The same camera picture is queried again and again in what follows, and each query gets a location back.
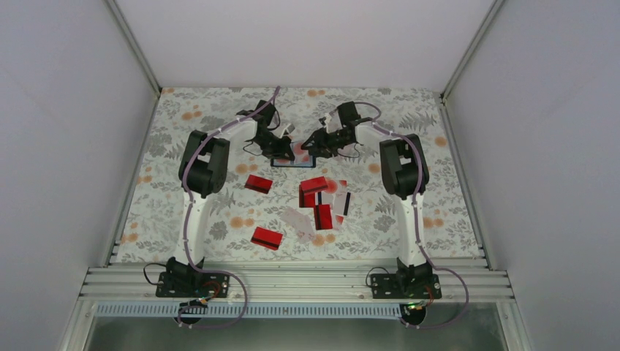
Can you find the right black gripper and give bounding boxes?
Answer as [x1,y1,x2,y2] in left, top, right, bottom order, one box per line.
[300,127,353,159]

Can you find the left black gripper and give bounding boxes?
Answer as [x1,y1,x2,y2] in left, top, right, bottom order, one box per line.
[252,131,295,161]

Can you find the red card black stripe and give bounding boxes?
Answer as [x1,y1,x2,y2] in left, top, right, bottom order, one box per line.
[250,227,284,251]

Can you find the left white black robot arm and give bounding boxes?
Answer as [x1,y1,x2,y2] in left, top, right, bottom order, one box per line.
[173,98,295,296]

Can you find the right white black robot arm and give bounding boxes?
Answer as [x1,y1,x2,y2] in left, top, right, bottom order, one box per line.
[302,102,433,298]

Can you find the white card black stripe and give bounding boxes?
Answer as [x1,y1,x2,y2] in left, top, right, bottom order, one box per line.
[332,180,352,216]

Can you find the floral patterned table mat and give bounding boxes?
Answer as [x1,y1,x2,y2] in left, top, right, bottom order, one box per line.
[116,87,480,263]

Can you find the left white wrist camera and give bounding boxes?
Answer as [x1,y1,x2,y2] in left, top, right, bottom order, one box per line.
[280,124,295,137]

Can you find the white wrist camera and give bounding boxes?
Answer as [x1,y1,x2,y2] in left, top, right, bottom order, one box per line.
[323,111,341,133]
[280,124,295,137]

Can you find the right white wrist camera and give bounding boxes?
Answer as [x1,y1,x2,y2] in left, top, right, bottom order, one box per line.
[323,111,341,133]

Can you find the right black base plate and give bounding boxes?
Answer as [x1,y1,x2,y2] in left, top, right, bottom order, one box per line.
[366,265,442,300]

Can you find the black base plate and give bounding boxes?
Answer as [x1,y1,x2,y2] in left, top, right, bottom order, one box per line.
[366,265,442,300]
[155,257,230,298]

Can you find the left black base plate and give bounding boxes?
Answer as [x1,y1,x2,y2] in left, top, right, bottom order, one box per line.
[155,257,230,298]

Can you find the aluminium rail frame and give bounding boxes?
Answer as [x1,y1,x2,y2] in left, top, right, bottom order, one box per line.
[61,257,530,350]

